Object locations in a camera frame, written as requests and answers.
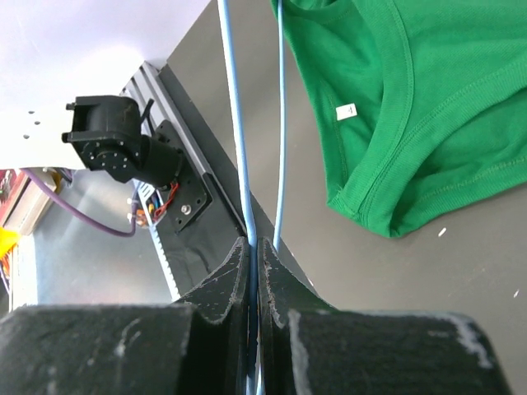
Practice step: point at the light blue wire hanger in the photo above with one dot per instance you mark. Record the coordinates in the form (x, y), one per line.
(255, 375)

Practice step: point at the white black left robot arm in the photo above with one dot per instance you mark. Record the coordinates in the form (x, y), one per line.
(95, 133)

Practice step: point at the green tank top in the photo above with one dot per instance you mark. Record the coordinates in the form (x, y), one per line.
(420, 105)

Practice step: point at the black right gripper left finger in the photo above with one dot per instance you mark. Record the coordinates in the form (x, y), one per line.
(196, 345)

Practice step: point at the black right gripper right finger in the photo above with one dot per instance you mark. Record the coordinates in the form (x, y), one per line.
(310, 347)

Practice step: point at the grey slotted cable duct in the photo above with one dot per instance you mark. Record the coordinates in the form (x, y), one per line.
(149, 217)

